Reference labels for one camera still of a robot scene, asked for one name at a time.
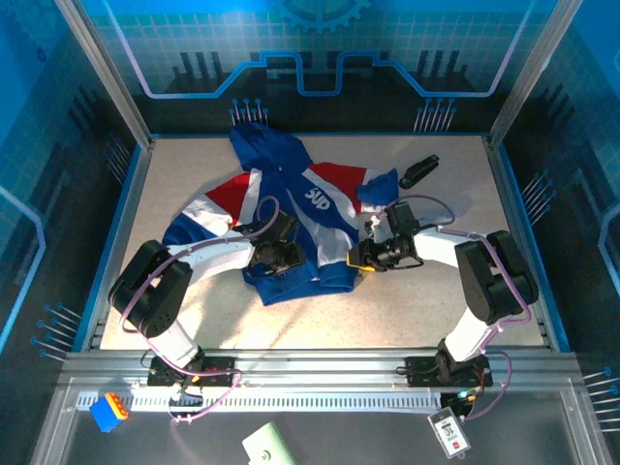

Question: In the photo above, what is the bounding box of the blue red white hooded jacket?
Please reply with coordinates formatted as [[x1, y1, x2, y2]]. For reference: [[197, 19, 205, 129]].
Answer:
[[162, 122, 401, 306]]

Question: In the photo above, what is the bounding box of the black stapler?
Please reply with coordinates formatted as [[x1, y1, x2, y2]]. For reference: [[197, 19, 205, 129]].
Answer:
[[397, 153, 441, 190]]

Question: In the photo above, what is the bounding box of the white badge tag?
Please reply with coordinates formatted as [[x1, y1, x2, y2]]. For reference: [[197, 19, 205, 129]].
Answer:
[[428, 407, 472, 460]]

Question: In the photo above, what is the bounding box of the pale green card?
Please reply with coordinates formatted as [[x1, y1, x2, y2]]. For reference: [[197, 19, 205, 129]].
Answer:
[[241, 420, 297, 465]]

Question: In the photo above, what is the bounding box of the blue orange toy block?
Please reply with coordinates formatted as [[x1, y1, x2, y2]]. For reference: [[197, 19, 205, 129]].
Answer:
[[89, 391, 132, 433]]

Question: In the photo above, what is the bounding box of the aluminium front frame rail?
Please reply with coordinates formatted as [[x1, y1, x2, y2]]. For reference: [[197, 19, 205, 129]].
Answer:
[[60, 349, 582, 389]]

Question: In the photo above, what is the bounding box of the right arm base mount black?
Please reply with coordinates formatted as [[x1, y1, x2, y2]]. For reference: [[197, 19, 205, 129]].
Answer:
[[404, 356, 494, 388]]

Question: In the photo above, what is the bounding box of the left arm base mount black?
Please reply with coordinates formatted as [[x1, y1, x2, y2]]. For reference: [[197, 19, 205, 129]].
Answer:
[[146, 356, 237, 388]]

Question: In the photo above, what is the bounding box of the white slotted cable duct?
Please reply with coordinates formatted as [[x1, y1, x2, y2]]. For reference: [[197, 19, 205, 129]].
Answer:
[[77, 390, 443, 414]]

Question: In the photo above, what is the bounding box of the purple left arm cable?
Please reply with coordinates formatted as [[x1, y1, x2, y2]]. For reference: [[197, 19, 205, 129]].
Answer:
[[118, 195, 242, 428]]

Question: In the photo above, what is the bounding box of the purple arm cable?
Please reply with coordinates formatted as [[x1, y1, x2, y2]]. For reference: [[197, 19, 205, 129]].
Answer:
[[118, 195, 242, 428], [375, 193, 533, 423]]

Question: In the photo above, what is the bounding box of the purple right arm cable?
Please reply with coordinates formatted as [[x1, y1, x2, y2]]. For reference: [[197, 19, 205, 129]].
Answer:
[[375, 193, 533, 423]]

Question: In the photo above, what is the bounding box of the aluminium frame post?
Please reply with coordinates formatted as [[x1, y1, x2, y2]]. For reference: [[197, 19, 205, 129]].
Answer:
[[55, 0, 156, 149], [486, 0, 585, 147]]

